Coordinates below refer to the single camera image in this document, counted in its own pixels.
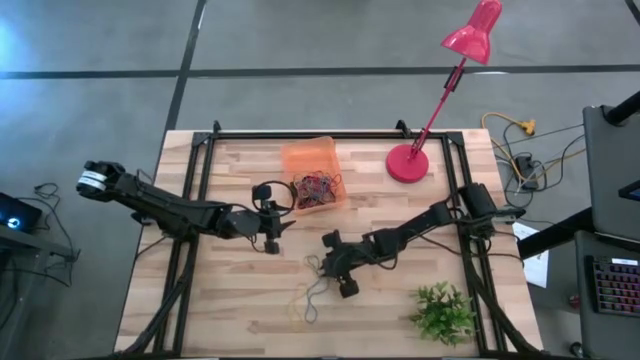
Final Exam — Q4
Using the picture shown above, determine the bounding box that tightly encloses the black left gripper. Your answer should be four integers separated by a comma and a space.
252, 183, 297, 255

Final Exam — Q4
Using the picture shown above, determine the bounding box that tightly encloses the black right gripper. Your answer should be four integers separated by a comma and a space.
319, 228, 374, 300

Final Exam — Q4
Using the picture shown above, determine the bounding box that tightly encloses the pile of rubber bands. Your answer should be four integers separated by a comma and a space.
292, 172, 342, 210

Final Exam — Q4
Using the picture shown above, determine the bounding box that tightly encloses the orange translucent plastic bin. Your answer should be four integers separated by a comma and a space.
279, 135, 349, 216

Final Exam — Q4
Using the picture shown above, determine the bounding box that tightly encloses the green artificial plant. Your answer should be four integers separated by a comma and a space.
408, 280, 479, 349

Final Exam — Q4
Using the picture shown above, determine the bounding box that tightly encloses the red desk lamp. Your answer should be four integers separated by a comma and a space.
384, 0, 504, 185

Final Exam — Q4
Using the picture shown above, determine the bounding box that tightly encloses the white paper sheet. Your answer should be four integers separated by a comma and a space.
512, 221, 550, 290

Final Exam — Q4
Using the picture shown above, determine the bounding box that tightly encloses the black power strip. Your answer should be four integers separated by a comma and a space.
514, 154, 540, 191

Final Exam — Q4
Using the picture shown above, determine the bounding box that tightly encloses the black device with blue light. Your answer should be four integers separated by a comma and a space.
0, 192, 44, 234

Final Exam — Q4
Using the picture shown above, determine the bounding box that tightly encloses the dark grey desk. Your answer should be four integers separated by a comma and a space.
574, 229, 640, 360

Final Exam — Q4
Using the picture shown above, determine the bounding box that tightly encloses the backlit computer keyboard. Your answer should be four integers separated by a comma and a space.
592, 254, 640, 318

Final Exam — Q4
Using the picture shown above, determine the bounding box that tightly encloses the black camera cable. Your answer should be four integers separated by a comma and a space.
251, 179, 297, 217

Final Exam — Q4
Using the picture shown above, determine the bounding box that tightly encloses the black metal table frame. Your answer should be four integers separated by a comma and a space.
117, 119, 546, 359

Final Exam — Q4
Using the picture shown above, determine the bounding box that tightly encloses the yellow extension cable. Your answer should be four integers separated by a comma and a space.
481, 112, 539, 181

